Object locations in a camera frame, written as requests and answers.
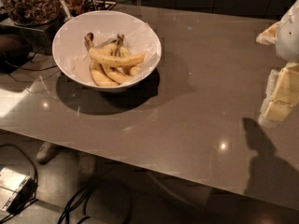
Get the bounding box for black cable on table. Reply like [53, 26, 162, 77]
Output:
[3, 44, 60, 93]

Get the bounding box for right back yellow banana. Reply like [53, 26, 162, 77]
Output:
[114, 35, 140, 76]

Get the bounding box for white bowl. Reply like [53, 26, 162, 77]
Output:
[52, 11, 162, 92]

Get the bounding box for black floor cables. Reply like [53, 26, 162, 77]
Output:
[0, 143, 132, 224]

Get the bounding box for silver box on floor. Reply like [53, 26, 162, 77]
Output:
[0, 167, 33, 214]

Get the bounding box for yellow banana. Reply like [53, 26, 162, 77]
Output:
[84, 33, 118, 88]
[89, 48, 147, 67]
[103, 65, 130, 84]
[114, 35, 140, 76]

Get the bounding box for left yellow banana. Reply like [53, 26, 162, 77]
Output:
[84, 33, 118, 88]

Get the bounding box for white utensil handle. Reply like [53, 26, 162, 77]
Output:
[59, 0, 73, 23]

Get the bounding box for top yellow banana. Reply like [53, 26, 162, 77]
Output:
[89, 48, 147, 67]

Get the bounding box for middle yellow banana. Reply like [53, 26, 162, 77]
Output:
[103, 65, 130, 84]

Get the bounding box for dark tray with food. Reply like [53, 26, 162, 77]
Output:
[65, 0, 116, 17]

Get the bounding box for white paper bowl liner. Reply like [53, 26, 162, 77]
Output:
[52, 21, 162, 92]

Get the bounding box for white table leg foot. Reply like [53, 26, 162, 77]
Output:
[36, 142, 59, 164]

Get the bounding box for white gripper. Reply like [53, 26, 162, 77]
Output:
[256, 0, 299, 128]

